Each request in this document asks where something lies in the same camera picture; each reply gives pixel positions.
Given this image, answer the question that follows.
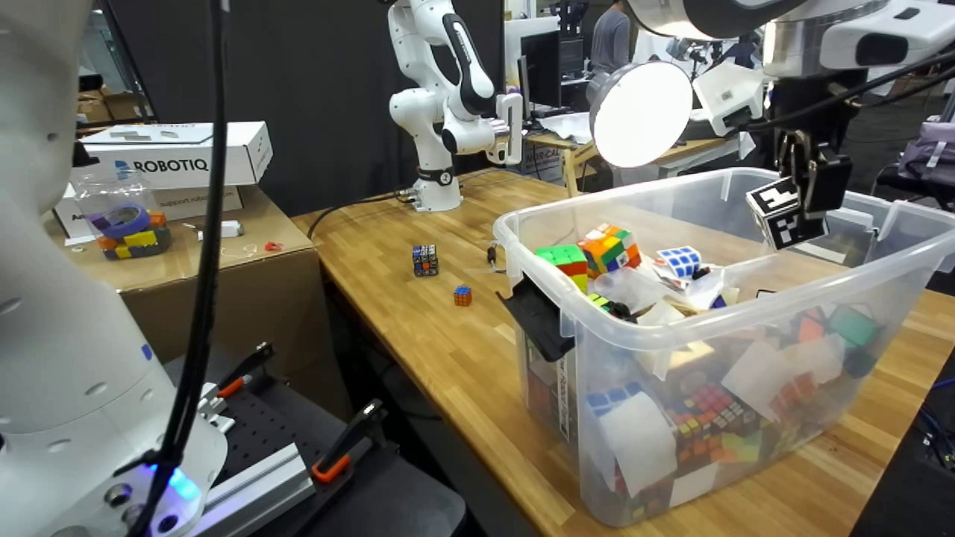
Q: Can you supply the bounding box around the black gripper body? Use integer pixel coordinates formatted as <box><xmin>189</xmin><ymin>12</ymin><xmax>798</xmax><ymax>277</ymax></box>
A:
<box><xmin>768</xmin><ymin>76</ymin><xmax>849</xmax><ymax>153</ymax></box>

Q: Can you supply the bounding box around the black and white patterned cube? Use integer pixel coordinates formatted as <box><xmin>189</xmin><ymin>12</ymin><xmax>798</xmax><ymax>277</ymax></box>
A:
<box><xmin>747</xmin><ymin>174</ymin><xmax>829</xmax><ymax>253</ymax></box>

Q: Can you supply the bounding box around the clear plastic storage box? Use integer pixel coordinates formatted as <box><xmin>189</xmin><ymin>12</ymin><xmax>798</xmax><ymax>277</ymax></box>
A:
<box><xmin>492</xmin><ymin>165</ymin><xmax>955</xmax><ymax>532</ymax></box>

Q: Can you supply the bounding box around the brown cardboard box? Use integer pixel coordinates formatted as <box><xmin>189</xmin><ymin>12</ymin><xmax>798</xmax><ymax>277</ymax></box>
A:
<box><xmin>96</xmin><ymin>185</ymin><xmax>353</xmax><ymax>419</ymax></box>

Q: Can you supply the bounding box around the white Robotiq cardboard box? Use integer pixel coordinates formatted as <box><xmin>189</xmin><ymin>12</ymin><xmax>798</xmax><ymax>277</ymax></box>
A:
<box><xmin>77</xmin><ymin>121</ymin><xmax>277</xmax><ymax>191</ymax></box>

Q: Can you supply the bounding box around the blue and white puzzle cube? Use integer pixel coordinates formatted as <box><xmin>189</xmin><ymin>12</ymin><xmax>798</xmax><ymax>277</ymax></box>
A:
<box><xmin>658</xmin><ymin>244</ymin><xmax>710</xmax><ymax>289</ymax></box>

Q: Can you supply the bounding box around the green and black puzzle cube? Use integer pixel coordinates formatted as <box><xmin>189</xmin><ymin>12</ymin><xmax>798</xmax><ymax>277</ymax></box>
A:
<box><xmin>826</xmin><ymin>307</ymin><xmax>886</xmax><ymax>382</ymax></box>

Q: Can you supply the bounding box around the round white lamp diffuser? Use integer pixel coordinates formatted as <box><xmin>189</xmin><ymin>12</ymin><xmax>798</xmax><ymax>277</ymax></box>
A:
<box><xmin>589</xmin><ymin>59</ymin><xmax>699</xmax><ymax>174</ymax></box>

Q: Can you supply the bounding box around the orange multicolour puzzle cube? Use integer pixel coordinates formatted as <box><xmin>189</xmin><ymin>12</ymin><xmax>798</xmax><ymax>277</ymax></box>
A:
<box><xmin>580</xmin><ymin>225</ymin><xmax>649</xmax><ymax>280</ymax></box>

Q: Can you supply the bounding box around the person in grey shirt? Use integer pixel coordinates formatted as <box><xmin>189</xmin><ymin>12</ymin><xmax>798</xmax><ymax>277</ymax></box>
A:
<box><xmin>586</xmin><ymin>4</ymin><xmax>640</xmax><ymax>79</ymax></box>

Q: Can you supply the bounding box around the dark multicolour Rubik's cube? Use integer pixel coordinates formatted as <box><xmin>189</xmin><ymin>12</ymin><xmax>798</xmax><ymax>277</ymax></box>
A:
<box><xmin>669</xmin><ymin>385</ymin><xmax>768</xmax><ymax>471</ymax></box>

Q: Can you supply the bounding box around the small dark Rubik's cube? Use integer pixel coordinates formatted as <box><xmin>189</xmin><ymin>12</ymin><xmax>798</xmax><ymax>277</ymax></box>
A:
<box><xmin>408</xmin><ymin>241</ymin><xmax>446</xmax><ymax>280</ymax></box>

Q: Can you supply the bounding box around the black clamp with orange tip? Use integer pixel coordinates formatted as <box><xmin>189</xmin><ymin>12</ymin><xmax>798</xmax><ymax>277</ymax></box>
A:
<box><xmin>307</xmin><ymin>397</ymin><xmax>392</xmax><ymax>489</ymax></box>
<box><xmin>210</xmin><ymin>341</ymin><xmax>277</xmax><ymax>404</ymax></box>

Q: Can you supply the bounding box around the tub of colourful blocks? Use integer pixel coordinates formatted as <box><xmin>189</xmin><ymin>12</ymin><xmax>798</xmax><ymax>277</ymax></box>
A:
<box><xmin>93</xmin><ymin>200</ymin><xmax>177</xmax><ymax>264</ymax></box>

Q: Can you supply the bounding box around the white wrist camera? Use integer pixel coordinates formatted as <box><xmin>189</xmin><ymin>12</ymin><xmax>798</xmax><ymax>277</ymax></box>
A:
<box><xmin>689</xmin><ymin>62</ymin><xmax>771</xmax><ymax>140</ymax></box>

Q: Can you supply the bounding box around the black box latch handle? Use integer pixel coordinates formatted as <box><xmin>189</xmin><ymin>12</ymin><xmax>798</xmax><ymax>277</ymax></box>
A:
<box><xmin>502</xmin><ymin>276</ymin><xmax>580</xmax><ymax>368</ymax></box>

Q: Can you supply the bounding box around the black cable on table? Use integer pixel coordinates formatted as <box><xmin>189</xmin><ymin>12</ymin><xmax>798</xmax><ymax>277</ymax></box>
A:
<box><xmin>304</xmin><ymin>189</ymin><xmax>419</xmax><ymax>241</ymax></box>

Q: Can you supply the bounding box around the aluminium extrusion rail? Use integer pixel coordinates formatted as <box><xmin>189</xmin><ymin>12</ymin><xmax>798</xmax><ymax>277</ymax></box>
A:
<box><xmin>193</xmin><ymin>440</ymin><xmax>323</xmax><ymax>534</ymax></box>

